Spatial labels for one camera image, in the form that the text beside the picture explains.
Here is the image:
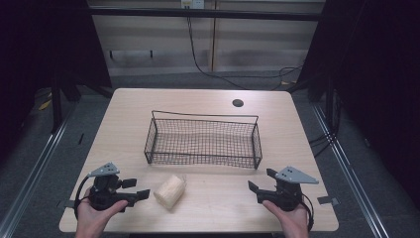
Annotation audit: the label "grey tape piece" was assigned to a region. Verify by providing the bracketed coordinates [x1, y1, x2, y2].
[55, 199, 76, 209]
[317, 195, 341, 205]

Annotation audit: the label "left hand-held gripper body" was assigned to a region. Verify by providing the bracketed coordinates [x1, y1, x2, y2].
[87, 162, 138, 212]

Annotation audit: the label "black metal stand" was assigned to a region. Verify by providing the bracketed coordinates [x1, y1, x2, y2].
[50, 76, 64, 135]

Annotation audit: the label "person's left hand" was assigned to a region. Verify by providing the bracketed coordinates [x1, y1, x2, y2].
[74, 187, 129, 238]

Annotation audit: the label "white wall socket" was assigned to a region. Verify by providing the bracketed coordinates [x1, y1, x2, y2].
[180, 0, 206, 10]

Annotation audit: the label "person's right hand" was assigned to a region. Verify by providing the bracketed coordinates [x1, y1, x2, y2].
[262, 199, 310, 238]

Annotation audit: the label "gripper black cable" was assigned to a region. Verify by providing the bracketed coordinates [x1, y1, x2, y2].
[300, 192, 315, 233]
[73, 176, 91, 220]

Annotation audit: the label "metal floor rail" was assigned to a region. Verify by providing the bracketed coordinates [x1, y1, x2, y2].
[311, 103, 391, 238]
[0, 101, 79, 238]

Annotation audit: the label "black horizontal frame bar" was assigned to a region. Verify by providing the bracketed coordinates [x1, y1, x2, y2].
[88, 7, 324, 22]

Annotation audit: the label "black curtain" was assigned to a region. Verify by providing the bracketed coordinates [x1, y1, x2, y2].
[0, 0, 113, 167]
[295, 0, 420, 212]

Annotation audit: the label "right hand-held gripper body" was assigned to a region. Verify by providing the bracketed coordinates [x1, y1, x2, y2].
[257, 166, 320, 212]

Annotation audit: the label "black floor cables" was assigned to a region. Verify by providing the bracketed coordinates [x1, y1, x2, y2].
[308, 88, 342, 159]

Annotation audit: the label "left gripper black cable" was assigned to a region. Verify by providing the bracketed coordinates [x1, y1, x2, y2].
[73, 176, 91, 220]

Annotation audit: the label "black wire mesh basket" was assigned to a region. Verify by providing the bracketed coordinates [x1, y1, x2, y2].
[144, 109, 263, 171]

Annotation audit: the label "black wall cable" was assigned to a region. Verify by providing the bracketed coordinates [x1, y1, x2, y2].
[186, 8, 304, 91]

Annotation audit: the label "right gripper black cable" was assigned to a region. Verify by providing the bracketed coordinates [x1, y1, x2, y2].
[300, 192, 315, 233]

